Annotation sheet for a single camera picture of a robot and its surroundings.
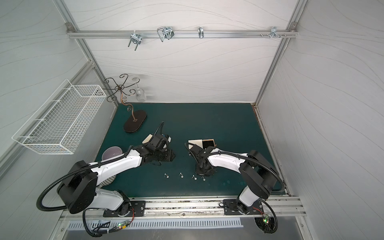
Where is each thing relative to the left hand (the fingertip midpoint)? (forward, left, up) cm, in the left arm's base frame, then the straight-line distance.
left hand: (173, 156), depth 85 cm
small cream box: (+13, +19, -3) cm, 23 cm away
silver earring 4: (-11, -18, -7) cm, 22 cm away
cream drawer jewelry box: (+11, -18, -3) cm, 21 cm away
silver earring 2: (-9, -5, -6) cm, 12 cm away
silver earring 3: (-10, -13, -7) cm, 18 cm away
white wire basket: (+3, +51, +25) cm, 57 cm away
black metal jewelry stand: (+28, +31, -5) cm, 42 cm away
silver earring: (-10, +3, -6) cm, 12 cm away
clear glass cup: (+35, +24, +16) cm, 45 cm away
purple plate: (+3, +39, -2) cm, 40 cm away
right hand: (-7, -16, -7) cm, 19 cm away
